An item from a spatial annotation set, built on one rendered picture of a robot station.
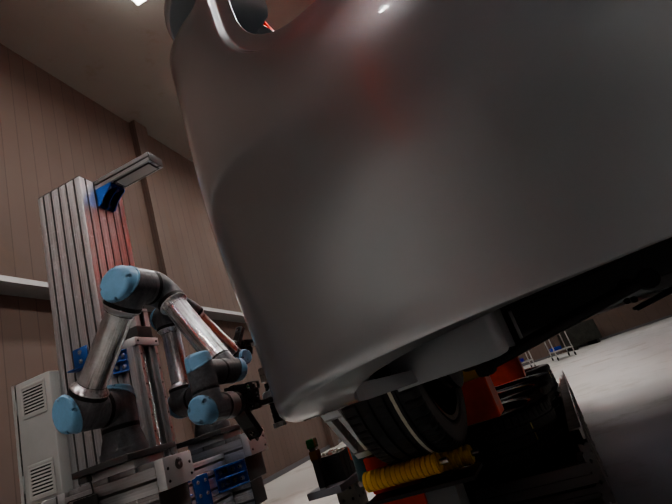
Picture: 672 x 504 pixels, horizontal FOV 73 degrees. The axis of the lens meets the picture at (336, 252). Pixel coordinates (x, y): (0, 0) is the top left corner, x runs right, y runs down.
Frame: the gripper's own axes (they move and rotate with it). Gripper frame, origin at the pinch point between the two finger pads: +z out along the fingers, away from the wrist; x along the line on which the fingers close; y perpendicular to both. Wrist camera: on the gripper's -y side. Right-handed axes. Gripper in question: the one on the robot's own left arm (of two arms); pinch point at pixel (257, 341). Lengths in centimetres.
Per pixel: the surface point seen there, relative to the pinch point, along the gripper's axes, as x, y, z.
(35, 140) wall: -388, -338, 67
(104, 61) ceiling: -353, -483, 150
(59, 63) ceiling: -390, -478, 104
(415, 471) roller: 116, 58, -68
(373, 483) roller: 102, 60, -70
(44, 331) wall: -347, -79, 49
